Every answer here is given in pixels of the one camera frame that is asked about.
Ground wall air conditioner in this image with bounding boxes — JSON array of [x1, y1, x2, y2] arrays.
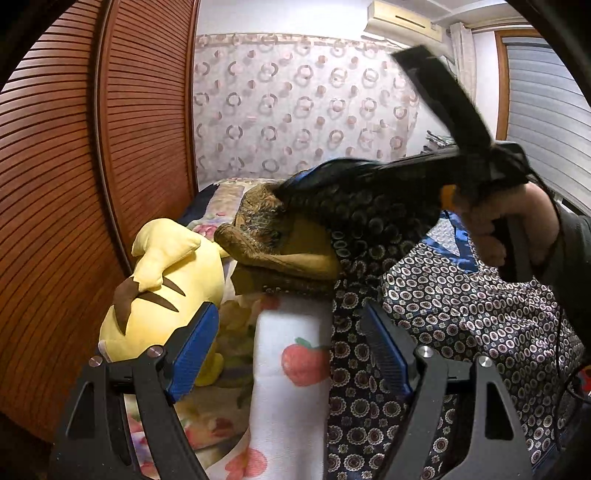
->
[[365, 1, 454, 59]]

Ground white strawberry blanket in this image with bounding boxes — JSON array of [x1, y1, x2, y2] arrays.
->
[[206, 295, 332, 479]]

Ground grey window blind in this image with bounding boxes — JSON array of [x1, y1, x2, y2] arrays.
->
[[503, 37, 590, 215]]

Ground pink circle-patterned curtain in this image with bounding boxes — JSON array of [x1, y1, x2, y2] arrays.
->
[[192, 33, 420, 187]]

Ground right hand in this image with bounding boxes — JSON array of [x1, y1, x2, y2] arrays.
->
[[448, 182, 562, 269]]

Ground yellow plush toy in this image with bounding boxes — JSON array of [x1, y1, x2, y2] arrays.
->
[[98, 218, 228, 362]]

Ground brown louvered wardrobe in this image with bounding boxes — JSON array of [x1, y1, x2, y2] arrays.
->
[[1, 1, 198, 441]]

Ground navy circle-patterned garment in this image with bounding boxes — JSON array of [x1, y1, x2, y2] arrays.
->
[[274, 156, 585, 480]]

